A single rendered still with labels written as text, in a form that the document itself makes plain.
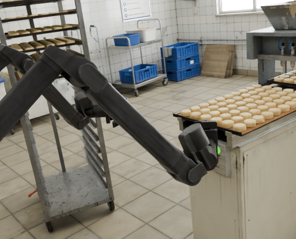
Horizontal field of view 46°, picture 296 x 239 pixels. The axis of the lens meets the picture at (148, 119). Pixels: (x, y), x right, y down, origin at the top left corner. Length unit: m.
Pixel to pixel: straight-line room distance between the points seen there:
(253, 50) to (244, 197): 0.95
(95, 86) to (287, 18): 1.45
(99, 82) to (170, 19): 6.26
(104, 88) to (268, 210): 1.11
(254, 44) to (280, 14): 0.22
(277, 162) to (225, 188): 0.27
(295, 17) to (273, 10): 0.12
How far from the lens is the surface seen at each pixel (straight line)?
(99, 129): 2.28
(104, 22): 6.03
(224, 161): 1.45
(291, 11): 2.02
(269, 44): 2.17
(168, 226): 2.39
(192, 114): 1.54
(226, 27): 6.37
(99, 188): 2.64
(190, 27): 6.90
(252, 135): 1.46
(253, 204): 1.59
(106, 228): 2.47
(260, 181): 1.58
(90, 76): 0.79
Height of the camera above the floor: 1.42
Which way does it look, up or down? 19 degrees down
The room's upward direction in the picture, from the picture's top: 7 degrees counter-clockwise
